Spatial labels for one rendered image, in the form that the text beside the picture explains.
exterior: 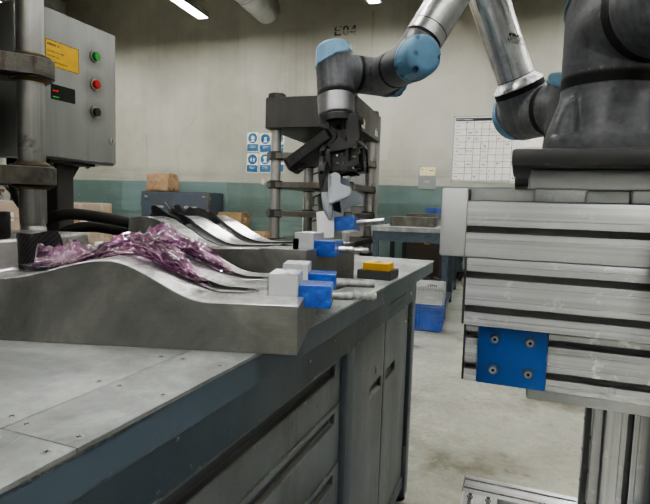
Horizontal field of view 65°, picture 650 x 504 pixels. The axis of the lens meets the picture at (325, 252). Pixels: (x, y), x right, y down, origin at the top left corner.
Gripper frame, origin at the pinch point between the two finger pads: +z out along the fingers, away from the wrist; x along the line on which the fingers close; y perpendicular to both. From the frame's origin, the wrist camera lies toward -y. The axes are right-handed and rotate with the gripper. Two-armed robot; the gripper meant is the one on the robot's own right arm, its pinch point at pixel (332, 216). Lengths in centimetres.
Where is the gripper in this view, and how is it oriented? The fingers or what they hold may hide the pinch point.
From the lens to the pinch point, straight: 102.7
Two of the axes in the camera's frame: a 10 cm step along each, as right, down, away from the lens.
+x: 3.7, 0.7, 9.3
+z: 0.5, 9.9, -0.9
